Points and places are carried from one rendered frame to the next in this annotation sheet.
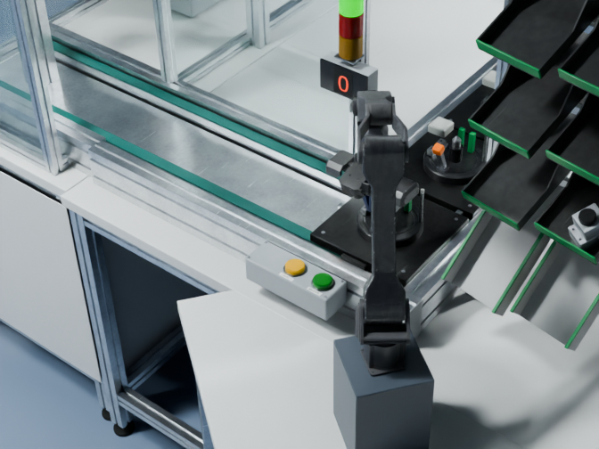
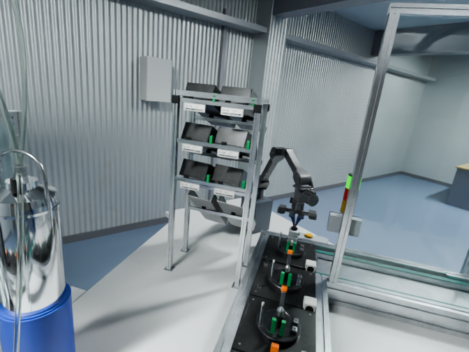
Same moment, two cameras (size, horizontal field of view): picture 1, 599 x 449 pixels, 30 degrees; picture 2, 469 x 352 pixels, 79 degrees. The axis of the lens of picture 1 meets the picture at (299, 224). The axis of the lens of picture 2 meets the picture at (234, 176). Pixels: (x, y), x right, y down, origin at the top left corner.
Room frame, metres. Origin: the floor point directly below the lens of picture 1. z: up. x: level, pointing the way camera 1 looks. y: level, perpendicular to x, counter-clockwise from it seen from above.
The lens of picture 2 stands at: (2.76, -0.99, 1.67)
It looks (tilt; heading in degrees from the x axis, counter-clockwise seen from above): 16 degrees down; 155
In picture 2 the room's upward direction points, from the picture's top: 6 degrees clockwise
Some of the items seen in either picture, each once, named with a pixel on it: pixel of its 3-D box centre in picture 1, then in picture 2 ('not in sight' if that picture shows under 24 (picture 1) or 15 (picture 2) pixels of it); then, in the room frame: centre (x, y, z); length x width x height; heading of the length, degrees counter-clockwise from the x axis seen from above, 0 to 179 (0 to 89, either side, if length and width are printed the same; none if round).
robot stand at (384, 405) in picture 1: (381, 397); (255, 212); (1.32, -0.14, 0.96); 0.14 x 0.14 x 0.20; 14
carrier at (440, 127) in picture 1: (455, 150); (286, 273); (1.97, -0.35, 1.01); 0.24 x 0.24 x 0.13; 51
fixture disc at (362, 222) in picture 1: (389, 222); (290, 248); (1.77, -0.19, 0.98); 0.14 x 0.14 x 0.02
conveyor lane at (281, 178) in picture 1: (285, 189); (353, 279); (1.98, 0.03, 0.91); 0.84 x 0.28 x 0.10; 51
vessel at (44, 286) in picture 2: not in sight; (27, 229); (2.02, -1.16, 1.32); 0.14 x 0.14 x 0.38
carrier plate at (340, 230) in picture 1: (389, 229); (289, 252); (1.77, -0.19, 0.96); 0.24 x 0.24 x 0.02; 51
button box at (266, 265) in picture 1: (295, 279); (307, 241); (1.66, 0.01, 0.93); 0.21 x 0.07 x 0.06; 51
